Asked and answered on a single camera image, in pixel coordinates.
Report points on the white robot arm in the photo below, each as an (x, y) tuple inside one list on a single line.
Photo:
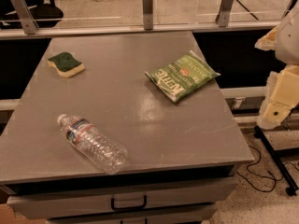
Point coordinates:
[(282, 89)]

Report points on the green jalapeno chip bag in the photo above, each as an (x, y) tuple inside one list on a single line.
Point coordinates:
[(183, 76)]

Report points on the clear plastic water bottle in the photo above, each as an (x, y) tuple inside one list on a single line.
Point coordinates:
[(101, 150)]

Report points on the green and yellow sponge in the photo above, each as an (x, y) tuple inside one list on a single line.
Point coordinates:
[(65, 64)]

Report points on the grey horizontal railing bar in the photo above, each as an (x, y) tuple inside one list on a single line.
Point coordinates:
[(136, 29)]

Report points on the grey cabinet drawer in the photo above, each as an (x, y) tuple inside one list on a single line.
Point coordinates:
[(97, 201), (168, 215)]

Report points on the lower grey cabinet drawer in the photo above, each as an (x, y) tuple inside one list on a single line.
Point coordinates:
[(168, 215)]

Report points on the black office chair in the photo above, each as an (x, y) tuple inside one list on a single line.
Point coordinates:
[(44, 12)]

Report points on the black stand leg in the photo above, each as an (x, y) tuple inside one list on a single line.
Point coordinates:
[(276, 156)]

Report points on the black drawer handle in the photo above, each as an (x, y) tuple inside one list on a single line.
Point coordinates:
[(125, 205)]

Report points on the middle metal railing bracket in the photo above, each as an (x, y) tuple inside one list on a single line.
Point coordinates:
[(147, 6)]

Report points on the metal railing bracket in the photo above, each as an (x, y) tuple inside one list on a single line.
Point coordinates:
[(147, 6), (27, 21), (223, 16)]

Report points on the right metal railing bracket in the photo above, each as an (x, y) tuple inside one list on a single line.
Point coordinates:
[(223, 16)]

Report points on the left metal railing bracket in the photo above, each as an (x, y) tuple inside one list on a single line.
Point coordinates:
[(27, 21)]

